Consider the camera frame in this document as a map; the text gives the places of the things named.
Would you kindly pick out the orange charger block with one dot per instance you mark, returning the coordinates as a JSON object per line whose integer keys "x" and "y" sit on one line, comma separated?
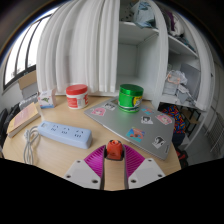
{"x": 114, "y": 150}

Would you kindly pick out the white shelf unit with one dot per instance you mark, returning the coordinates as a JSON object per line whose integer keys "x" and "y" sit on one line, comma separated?
{"x": 143, "y": 56}

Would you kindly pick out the light blue power strip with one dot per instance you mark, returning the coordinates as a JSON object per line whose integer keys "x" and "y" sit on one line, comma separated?
{"x": 65, "y": 133}

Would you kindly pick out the white radiator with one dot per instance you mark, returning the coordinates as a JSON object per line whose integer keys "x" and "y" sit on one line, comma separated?
{"x": 28, "y": 100}

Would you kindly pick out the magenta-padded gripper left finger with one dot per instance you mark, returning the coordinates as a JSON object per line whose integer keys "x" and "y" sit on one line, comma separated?
{"x": 93, "y": 165}

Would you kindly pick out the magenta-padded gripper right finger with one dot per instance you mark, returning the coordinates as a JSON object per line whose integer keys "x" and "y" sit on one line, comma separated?
{"x": 136, "y": 165}

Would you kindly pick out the white jar with red lid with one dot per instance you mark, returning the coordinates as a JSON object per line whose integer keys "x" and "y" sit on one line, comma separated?
{"x": 77, "y": 97}

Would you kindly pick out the grey laptop with stickers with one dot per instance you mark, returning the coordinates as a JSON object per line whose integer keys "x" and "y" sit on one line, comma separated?
{"x": 133, "y": 126}

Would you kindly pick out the dark-framed window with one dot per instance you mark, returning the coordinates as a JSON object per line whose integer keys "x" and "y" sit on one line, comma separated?
{"x": 20, "y": 56}

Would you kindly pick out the small white printed box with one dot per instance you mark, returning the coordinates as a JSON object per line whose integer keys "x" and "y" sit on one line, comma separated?
{"x": 47, "y": 99}

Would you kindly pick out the colourful patterned bag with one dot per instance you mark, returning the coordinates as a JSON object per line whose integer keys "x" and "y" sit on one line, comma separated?
{"x": 175, "y": 118}

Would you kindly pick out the brown cardboard box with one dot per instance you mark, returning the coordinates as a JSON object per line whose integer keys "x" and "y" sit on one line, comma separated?
{"x": 27, "y": 80}

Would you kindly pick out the green round tin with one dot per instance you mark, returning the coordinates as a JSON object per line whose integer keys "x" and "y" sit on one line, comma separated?
{"x": 130, "y": 98}

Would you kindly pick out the black bag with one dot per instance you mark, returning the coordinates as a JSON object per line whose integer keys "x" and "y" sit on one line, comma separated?
{"x": 6, "y": 123}

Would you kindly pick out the yellow and pink book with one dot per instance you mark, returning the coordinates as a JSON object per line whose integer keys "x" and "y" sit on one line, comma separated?
{"x": 23, "y": 118}

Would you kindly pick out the white curtain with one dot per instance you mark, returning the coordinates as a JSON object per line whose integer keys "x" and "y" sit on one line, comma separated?
{"x": 76, "y": 46}

